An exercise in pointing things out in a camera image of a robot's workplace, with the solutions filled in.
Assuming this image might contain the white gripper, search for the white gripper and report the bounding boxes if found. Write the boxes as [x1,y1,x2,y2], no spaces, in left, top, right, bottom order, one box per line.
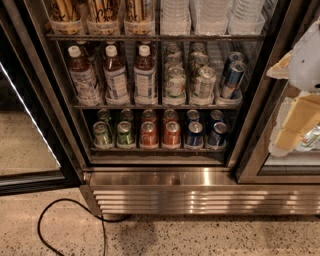
[267,20,320,157]

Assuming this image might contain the front blue energy can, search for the front blue energy can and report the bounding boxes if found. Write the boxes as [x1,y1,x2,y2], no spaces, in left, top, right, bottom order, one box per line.
[221,61,246,99]

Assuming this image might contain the blue energy can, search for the blue energy can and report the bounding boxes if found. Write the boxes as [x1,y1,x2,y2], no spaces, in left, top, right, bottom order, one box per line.
[221,61,246,99]
[222,51,244,76]

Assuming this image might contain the rear blue energy can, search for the rear blue energy can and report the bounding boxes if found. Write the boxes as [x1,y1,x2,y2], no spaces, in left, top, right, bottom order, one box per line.
[222,51,244,76]

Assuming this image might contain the rear right blue can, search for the rear right blue can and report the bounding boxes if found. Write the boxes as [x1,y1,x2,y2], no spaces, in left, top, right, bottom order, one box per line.
[210,109,224,124]

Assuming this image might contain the front right blue can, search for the front right blue can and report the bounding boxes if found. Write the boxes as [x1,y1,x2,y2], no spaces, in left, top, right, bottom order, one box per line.
[208,122,228,146]

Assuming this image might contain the front white silver can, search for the front white silver can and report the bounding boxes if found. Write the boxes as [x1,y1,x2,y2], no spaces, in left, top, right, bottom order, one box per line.
[190,66,216,106]

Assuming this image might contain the rear left blue can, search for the rear left blue can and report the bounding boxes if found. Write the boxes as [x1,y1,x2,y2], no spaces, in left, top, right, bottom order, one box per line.
[186,109,200,123]

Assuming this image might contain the front left blue can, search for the front left blue can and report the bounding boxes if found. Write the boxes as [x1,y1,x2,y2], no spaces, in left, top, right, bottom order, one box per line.
[186,121,203,147]

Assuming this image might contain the front white green can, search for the front white green can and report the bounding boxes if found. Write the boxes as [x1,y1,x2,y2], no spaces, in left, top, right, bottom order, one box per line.
[163,67,186,106]

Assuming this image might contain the rear right red can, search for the rear right red can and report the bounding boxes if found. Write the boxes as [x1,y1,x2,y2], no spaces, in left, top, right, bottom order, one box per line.
[163,109,178,123]

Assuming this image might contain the red can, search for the red can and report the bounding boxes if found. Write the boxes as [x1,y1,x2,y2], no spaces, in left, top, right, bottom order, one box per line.
[140,121,158,149]
[163,109,178,123]
[163,121,181,149]
[141,109,157,124]

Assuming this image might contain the front right red can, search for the front right red can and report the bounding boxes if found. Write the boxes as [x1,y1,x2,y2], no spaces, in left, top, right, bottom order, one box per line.
[163,121,181,149]

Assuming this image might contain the stainless steel fridge cabinet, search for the stainless steel fridge cabinet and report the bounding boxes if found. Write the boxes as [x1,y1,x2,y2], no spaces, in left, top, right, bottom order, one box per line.
[1,0,319,217]

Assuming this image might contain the rear left red can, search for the rear left red can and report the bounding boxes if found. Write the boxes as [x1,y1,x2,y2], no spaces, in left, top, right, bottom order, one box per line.
[141,109,157,124]

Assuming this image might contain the front left red can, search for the front left red can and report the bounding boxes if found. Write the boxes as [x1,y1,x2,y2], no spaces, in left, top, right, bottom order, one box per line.
[140,121,158,149]

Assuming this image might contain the rear left green can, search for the rear left green can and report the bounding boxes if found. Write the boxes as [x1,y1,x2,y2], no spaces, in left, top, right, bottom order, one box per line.
[97,109,112,124]

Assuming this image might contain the front left green can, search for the front left green can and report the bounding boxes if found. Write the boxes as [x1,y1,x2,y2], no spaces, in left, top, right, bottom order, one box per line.
[93,121,113,149]

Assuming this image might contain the open glass fridge door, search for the open glass fridge door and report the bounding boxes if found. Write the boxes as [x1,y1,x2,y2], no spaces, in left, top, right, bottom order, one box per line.
[0,21,80,196]

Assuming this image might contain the right clear water bottle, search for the right clear water bottle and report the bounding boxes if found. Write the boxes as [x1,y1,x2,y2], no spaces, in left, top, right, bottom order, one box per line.
[228,0,265,35]

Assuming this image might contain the clear water bottle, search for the clear water bottle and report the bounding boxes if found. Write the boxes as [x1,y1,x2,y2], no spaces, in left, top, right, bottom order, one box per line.
[190,0,228,36]
[160,0,191,36]
[228,0,265,35]

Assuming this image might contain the middle clear water bottle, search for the middle clear water bottle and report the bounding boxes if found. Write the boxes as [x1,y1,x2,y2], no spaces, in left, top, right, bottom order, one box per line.
[190,0,228,36]

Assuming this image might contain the left clear water bottle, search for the left clear water bottle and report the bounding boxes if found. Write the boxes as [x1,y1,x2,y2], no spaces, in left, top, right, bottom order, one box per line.
[160,0,191,36]

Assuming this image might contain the right tea bottle white cap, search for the right tea bottle white cap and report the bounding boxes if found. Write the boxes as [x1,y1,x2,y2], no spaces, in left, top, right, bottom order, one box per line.
[134,45,157,105]

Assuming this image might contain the tea bottle white cap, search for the tea bottle white cap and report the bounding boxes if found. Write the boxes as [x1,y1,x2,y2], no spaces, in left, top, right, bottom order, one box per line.
[68,46,102,106]
[103,45,130,105]
[134,45,157,105]

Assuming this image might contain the middle tea bottle white cap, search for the middle tea bottle white cap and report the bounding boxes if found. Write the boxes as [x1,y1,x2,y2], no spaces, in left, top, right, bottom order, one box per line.
[103,45,130,105]

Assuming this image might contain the middle tan coffee bottle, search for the middle tan coffee bottle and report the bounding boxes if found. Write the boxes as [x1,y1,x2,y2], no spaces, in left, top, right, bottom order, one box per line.
[87,0,120,35]

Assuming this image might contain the left tea bottle white cap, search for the left tea bottle white cap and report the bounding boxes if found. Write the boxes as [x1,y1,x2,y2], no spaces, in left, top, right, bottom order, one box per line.
[68,46,102,106]

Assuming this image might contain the left tan coffee bottle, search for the left tan coffee bottle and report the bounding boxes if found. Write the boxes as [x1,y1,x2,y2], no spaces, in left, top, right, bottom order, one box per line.
[49,0,83,35]

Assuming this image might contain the black power cable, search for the black power cable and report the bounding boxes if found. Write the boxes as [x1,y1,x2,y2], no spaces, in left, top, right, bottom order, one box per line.
[36,198,129,256]

